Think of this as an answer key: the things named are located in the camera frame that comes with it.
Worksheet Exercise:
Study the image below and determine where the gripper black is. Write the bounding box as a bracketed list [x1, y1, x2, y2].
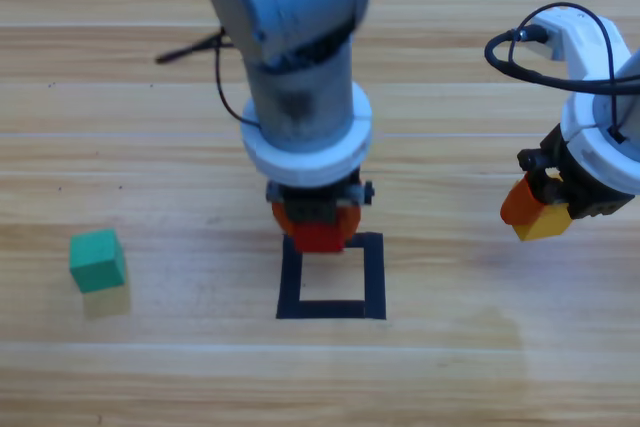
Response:
[264, 174, 375, 243]
[499, 122, 632, 228]

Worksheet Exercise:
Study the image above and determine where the red wooden cube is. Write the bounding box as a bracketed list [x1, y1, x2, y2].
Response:
[291, 220, 347, 255]

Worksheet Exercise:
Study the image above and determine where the yellow wooden cube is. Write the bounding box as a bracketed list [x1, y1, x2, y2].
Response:
[516, 171, 575, 243]

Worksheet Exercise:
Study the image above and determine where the green wooden cube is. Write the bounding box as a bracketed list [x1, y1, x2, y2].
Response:
[68, 228, 128, 294]

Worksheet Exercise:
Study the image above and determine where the black tape square outline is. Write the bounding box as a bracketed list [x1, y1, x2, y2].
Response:
[275, 230, 387, 321]

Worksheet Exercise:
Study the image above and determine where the arm thick black cable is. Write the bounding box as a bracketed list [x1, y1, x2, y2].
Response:
[154, 30, 237, 66]
[483, 26, 640, 97]

